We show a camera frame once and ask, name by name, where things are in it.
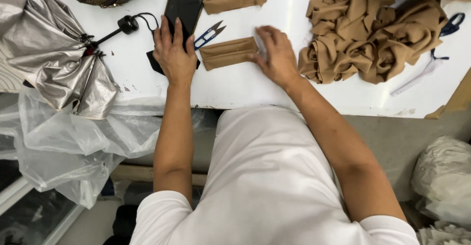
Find person's right hand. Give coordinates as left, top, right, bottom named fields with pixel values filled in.
left=247, top=25, right=302, bottom=90

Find person's left hand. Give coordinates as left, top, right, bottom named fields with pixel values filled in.
left=152, top=16, right=199, bottom=88

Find black fabric scrap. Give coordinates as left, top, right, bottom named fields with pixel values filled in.
left=146, top=50, right=201, bottom=76

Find blue thread snips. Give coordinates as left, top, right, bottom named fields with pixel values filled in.
left=194, top=20, right=227, bottom=51

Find black smartphone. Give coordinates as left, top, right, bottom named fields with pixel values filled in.
left=163, top=0, right=208, bottom=51

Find heap of tan fabric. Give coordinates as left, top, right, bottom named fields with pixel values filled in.
left=298, top=0, right=471, bottom=85

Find silver folding umbrella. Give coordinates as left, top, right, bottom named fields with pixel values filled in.
left=0, top=0, right=160, bottom=120

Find person's white shirt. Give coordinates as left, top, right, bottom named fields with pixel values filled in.
left=130, top=107, right=420, bottom=245

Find clear plastic bag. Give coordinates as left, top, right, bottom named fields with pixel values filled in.
left=0, top=87, right=218, bottom=209

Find white plastic ruler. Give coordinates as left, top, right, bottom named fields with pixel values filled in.
left=390, top=48, right=450, bottom=98

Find beige striped mat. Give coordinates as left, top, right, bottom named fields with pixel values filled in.
left=0, top=49, right=27, bottom=93

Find black cloth bundle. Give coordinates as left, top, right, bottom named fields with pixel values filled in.
left=103, top=205, right=139, bottom=245

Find dark blue scissors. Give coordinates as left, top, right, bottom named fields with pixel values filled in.
left=439, top=13, right=466, bottom=38

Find brown cardboard piece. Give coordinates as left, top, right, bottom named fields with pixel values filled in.
left=424, top=66, right=471, bottom=120

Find white crumpled plastic bag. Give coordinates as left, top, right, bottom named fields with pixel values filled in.
left=417, top=221, right=471, bottom=245
left=411, top=136, right=471, bottom=228

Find white framed glass panel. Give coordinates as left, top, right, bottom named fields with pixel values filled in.
left=0, top=177, right=86, bottom=245

